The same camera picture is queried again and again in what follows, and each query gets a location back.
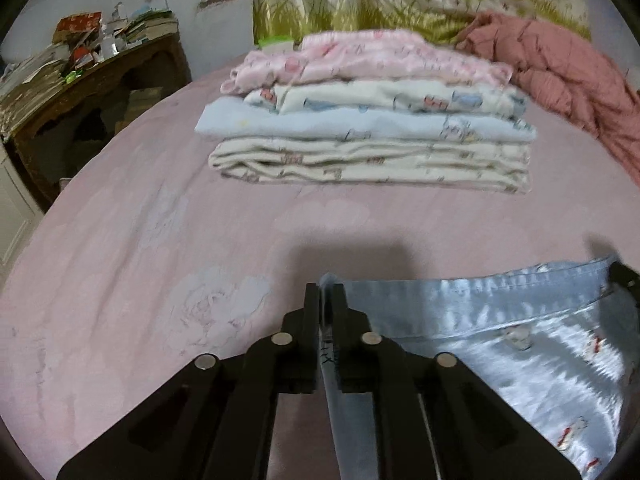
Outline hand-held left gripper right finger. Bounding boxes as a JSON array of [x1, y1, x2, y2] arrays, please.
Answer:
[[330, 284, 583, 480]]

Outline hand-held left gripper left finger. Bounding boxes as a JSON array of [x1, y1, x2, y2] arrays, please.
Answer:
[[56, 282, 321, 480]]

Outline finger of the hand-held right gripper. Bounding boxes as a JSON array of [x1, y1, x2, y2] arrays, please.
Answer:
[[606, 260, 640, 307]]

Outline light blue printed pants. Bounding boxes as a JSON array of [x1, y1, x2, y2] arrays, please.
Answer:
[[317, 255, 633, 480]]

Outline pink bed sheet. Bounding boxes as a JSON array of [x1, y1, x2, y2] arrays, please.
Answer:
[[0, 52, 640, 480]]

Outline light blue folded garment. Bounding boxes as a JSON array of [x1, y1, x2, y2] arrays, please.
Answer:
[[194, 97, 538, 143]]

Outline pink quilted blanket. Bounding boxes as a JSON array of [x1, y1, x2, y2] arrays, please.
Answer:
[[455, 10, 640, 186]]

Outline cream folded garment blue print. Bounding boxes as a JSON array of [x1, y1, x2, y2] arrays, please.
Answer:
[[242, 80, 528, 121]]

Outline pink printed folded garment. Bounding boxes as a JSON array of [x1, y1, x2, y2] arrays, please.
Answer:
[[221, 30, 513, 93]]

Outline green white tissue pack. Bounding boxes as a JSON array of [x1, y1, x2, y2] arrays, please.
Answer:
[[257, 35, 301, 54]]

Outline brown wooden desk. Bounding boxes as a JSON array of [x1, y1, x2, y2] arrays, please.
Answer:
[[0, 17, 193, 206]]

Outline white cabinet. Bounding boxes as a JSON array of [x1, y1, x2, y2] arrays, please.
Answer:
[[0, 145, 46, 276]]

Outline tree print curtain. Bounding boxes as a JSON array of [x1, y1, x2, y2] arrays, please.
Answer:
[[250, 0, 593, 46]]

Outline pile of books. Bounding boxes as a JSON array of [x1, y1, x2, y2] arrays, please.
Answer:
[[117, 7, 178, 43]]

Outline clear plastic bottle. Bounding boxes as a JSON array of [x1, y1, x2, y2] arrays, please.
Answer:
[[99, 22, 119, 58]]

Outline stack of papers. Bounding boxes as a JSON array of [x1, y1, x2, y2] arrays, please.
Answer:
[[0, 42, 71, 131]]

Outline red printed box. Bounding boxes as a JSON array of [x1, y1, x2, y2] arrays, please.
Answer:
[[54, 11, 103, 43]]

